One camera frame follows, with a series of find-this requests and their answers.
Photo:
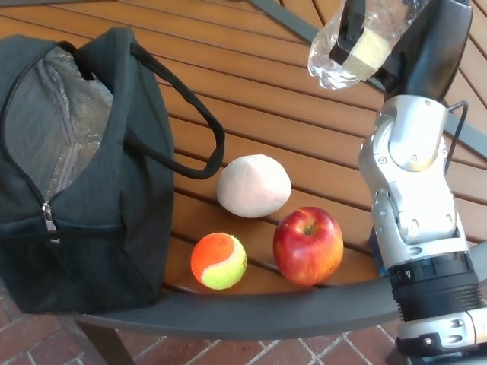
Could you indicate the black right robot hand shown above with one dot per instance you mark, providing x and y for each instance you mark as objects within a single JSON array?
[{"x": 433, "y": 49}]

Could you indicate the clear plastic water bottle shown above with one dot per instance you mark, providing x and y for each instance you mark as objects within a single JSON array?
[{"x": 323, "y": 72}]

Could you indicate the blue rubik cube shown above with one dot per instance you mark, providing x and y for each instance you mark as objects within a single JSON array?
[{"x": 380, "y": 262}]

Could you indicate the red apple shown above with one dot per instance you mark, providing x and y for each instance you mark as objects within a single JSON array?
[{"x": 306, "y": 249}]

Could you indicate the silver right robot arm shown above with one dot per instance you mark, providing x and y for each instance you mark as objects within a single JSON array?
[{"x": 414, "y": 190}]

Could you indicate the white round soft toy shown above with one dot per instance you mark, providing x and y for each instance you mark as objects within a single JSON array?
[{"x": 253, "y": 188}]

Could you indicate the orange and yellow tennis ball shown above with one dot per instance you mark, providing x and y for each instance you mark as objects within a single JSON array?
[{"x": 217, "y": 261}]

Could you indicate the dark grey insulated lunch bag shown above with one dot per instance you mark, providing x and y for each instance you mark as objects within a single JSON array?
[{"x": 114, "y": 190}]

